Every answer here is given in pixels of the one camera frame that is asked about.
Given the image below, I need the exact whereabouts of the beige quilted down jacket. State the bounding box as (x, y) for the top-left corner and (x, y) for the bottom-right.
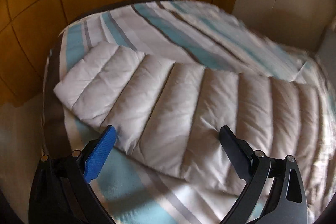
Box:
(54, 42), (323, 203)

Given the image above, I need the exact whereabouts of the striped bed cover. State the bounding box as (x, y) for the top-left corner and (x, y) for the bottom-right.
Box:
(43, 1), (335, 223)

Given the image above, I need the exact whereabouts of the grey yellow blue headboard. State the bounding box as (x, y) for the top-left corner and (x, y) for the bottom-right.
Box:
(317, 21), (336, 89)

